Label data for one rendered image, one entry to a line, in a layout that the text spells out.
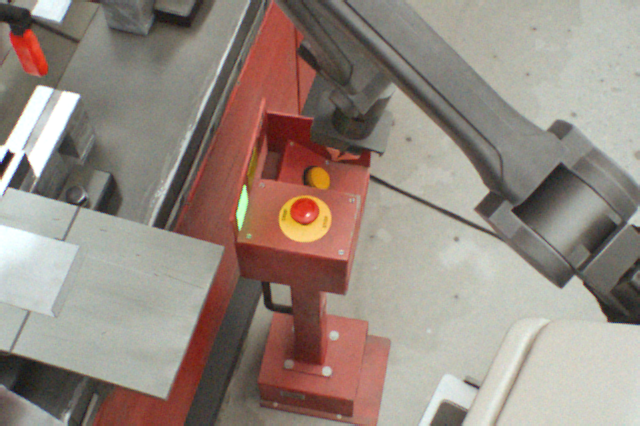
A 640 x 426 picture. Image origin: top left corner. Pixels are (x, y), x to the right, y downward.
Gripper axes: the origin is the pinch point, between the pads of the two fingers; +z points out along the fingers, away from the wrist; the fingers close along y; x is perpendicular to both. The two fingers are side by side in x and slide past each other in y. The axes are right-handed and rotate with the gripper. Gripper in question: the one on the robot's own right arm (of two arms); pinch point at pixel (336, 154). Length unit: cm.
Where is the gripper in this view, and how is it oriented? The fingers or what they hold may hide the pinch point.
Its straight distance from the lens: 131.7
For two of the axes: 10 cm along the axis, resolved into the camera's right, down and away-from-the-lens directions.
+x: -2.0, 8.7, -4.5
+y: -9.5, -2.8, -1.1
